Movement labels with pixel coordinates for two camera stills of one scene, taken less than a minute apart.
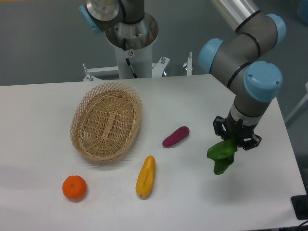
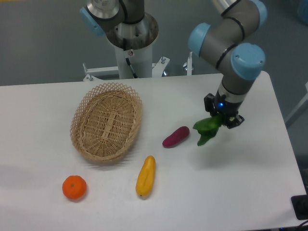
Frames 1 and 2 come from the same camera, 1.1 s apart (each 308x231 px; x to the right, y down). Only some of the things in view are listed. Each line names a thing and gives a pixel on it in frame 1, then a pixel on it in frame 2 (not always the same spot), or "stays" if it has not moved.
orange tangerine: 74,187 stays
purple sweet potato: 181,133 stays
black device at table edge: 300,203 stays
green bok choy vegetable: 223,154 → 208,128
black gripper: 237,130 → 224,107
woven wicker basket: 105,121 stays
